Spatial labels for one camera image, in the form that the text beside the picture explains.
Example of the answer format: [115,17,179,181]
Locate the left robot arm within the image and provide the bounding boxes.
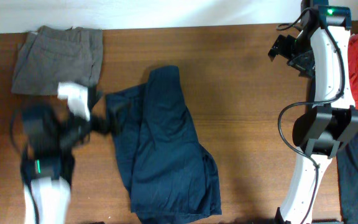
[18,103,128,223]

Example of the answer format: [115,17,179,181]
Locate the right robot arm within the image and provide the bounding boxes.
[268,0,358,224]

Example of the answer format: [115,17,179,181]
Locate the folded grey shorts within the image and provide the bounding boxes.
[11,26,103,95]

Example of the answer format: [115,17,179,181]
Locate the navy blue shorts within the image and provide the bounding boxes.
[106,65,222,223]

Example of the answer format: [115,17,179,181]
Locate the dark grey garment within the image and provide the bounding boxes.
[337,133,358,223]

